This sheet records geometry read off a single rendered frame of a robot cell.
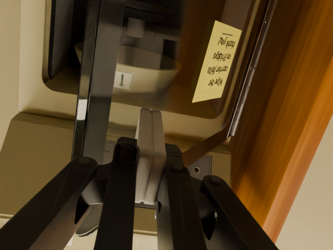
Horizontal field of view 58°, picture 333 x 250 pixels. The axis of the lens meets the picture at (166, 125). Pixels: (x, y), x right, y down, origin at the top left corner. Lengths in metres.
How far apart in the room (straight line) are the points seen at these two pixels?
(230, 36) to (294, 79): 0.16
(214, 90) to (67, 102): 0.22
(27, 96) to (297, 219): 1.03
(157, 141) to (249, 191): 0.37
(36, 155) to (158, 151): 0.30
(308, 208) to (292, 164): 0.82
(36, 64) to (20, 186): 0.16
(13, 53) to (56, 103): 0.49
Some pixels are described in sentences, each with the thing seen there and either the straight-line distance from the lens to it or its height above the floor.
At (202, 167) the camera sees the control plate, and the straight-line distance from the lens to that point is 0.44.
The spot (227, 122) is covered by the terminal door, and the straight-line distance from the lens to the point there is 0.42.
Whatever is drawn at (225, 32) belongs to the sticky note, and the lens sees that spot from 0.31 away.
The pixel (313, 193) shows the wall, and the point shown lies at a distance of 1.21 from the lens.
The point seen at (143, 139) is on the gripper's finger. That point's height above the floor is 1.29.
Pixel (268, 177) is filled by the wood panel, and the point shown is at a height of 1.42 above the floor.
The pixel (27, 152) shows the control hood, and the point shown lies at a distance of 0.44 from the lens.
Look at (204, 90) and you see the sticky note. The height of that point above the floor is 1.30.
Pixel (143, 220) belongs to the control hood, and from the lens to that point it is 0.41.
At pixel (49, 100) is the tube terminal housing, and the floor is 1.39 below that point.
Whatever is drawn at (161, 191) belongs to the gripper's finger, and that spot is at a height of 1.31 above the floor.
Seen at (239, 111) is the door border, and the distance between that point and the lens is 0.45.
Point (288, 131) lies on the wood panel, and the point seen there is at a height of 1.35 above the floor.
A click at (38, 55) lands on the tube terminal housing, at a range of 0.45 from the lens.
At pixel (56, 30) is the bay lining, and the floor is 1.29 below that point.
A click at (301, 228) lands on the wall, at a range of 1.29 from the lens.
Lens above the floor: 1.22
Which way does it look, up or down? 22 degrees up
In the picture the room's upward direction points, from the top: 167 degrees counter-clockwise
